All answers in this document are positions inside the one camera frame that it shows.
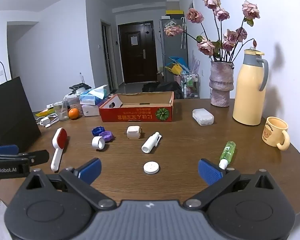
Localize purple bottle cap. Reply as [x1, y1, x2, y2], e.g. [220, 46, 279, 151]
[100, 131, 115, 143]

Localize grey refrigerator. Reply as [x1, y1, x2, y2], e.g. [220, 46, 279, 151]
[159, 16, 188, 80]

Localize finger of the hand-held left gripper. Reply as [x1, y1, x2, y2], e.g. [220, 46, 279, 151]
[19, 149, 50, 167]
[0, 144, 20, 155]

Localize interior door frame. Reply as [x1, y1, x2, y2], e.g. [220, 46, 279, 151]
[101, 20, 113, 90]

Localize dark wooden door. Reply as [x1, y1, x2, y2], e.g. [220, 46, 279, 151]
[117, 21, 157, 84]

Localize white round disc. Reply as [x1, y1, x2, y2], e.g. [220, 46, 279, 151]
[143, 162, 160, 175]

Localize black plastic rack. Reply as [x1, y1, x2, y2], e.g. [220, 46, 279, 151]
[69, 82, 92, 92]

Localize orange cardboard box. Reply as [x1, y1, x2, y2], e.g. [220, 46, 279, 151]
[99, 91, 175, 122]

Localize white and yellow cube block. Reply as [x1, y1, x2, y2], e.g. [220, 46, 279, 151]
[123, 126, 143, 139]

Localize black paper bag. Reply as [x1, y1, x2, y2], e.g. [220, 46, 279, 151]
[0, 61, 42, 153]

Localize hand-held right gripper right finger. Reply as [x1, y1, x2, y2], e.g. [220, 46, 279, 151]
[183, 158, 275, 210]

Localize clear cotton swab box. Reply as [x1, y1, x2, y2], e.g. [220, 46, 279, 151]
[192, 108, 214, 126]

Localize blue tissue pack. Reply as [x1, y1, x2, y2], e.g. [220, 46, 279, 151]
[79, 85, 109, 105]

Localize blue and yellow bags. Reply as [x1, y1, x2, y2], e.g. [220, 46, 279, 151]
[165, 56, 190, 75]

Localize white charger with cable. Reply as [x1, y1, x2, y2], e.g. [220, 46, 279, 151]
[36, 114, 59, 128]

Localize bunch of dried pink roses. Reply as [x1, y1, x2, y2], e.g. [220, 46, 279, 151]
[164, 0, 261, 63]

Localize purple wall decoration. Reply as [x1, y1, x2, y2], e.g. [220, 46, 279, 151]
[191, 51, 202, 73]

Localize white purple tissue pack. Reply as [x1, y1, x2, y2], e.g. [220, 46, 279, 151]
[81, 104, 102, 117]

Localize yellow packet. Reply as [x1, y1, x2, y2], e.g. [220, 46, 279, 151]
[35, 107, 55, 117]

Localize white red lint brush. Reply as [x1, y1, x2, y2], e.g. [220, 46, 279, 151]
[50, 127, 68, 172]

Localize clear food container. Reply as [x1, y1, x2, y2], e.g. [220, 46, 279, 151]
[65, 94, 82, 110]

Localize white plastic ring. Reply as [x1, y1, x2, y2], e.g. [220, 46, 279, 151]
[91, 136, 106, 151]

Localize trolley cart with bottles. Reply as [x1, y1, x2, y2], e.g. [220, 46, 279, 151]
[180, 71, 200, 99]

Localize green spray bottle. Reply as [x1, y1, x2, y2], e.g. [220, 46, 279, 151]
[219, 141, 237, 170]

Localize yellow thermos jug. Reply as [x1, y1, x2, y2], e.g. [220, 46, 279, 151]
[232, 49, 269, 126]

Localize pink ceramic vase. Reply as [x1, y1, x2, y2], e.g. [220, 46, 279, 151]
[209, 60, 234, 107]

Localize white spray bottle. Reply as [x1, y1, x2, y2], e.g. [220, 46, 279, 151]
[141, 132, 162, 154]

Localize white hanging umbrellas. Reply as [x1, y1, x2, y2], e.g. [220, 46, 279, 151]
[180, 17, 186, 49]

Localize clear glass cup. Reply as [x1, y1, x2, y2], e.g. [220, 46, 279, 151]
[53, 100, 70, 122]

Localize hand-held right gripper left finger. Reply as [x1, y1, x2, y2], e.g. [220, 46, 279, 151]
[26, 158, 117, 211]

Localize yellow bear mug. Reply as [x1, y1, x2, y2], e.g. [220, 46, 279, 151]
[261, 116, 290, 151]

